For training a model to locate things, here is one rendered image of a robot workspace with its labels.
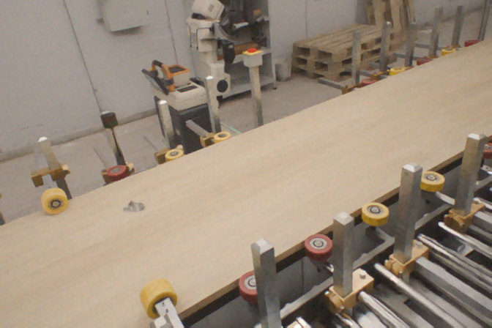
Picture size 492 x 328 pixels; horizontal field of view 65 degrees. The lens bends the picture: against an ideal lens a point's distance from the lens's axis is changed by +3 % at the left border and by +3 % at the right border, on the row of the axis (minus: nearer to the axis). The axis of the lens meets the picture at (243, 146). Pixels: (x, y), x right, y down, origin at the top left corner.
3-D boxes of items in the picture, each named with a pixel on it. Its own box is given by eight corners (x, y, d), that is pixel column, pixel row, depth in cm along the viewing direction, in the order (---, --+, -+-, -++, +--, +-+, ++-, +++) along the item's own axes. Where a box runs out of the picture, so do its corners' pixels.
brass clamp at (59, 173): (34, 181, 157) (29, 171, 155) (69, 170, 163) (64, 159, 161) (35, 188, 152) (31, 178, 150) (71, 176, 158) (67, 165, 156)
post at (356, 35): (350, 106, 245) (353, 31, 223) (353, 105, 247) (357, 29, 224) (354, 107, 243) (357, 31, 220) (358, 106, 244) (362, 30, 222)
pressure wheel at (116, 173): (111, 190, 168) (104, 168, 162) (129, 183, 171) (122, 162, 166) (116, 198, 162) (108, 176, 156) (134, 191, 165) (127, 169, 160)
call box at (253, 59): (244, 66, 193) (242, 52, 189) (255, 64, 196) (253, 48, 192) (251, 69, 187) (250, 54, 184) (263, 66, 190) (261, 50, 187)
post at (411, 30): (401, 93, 270) (408, 23, 247) (404, 91, 271) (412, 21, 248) (405, 94, 267) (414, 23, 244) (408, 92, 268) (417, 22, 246)
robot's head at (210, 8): (200, 12, 269) (211, -7, 268) (188, 10, 285) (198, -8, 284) (216, 24, 278) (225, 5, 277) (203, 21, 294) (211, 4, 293)
